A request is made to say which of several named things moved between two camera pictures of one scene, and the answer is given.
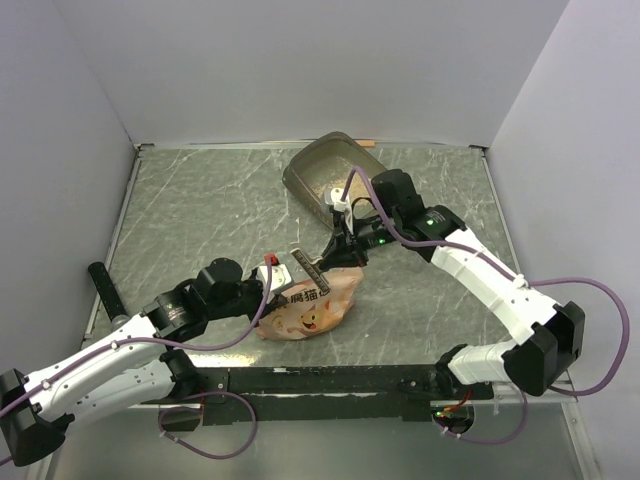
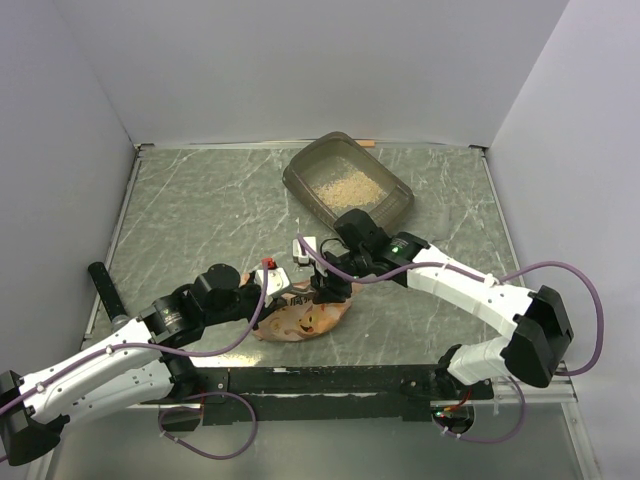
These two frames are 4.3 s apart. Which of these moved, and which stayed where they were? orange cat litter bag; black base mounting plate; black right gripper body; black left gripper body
Moved: black right gripper body
Stayed: orange cat litter bag; black left gripper body; black base mounting plate
